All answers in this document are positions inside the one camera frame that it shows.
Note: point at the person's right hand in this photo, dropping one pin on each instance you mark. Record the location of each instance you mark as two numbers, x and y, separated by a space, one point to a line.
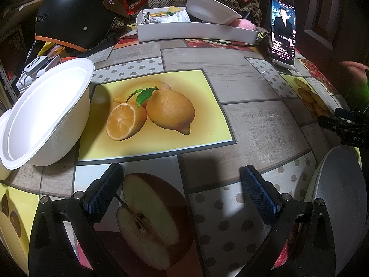
355 72

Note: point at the white rectangular tray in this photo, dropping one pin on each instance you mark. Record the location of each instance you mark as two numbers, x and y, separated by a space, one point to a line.
190 30

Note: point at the black motorcycle helmet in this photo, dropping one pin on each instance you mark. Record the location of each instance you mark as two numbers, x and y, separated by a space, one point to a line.
77 24

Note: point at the beige round plate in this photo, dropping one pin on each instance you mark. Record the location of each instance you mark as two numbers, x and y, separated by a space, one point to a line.
11 236

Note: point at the white foam bowl in tray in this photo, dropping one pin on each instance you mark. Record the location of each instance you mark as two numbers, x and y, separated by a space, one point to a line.
212 11

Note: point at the smartphone on stand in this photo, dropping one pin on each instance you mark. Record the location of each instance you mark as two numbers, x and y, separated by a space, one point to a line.
282 32

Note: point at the white device with cables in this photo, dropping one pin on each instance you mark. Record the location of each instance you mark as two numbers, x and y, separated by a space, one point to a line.
34 70

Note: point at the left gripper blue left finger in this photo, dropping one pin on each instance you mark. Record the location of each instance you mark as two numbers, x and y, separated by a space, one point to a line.
101 191

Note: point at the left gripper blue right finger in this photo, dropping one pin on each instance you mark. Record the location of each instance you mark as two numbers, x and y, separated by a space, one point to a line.
265 197

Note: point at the large white foam bowl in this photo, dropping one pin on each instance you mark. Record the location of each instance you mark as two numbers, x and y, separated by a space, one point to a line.
49 117

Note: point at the fruit pattern tablecloth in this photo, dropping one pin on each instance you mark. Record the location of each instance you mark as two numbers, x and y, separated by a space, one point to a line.
180 209

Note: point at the light grey round plate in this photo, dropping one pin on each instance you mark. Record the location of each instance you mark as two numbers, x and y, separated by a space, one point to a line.
340 183

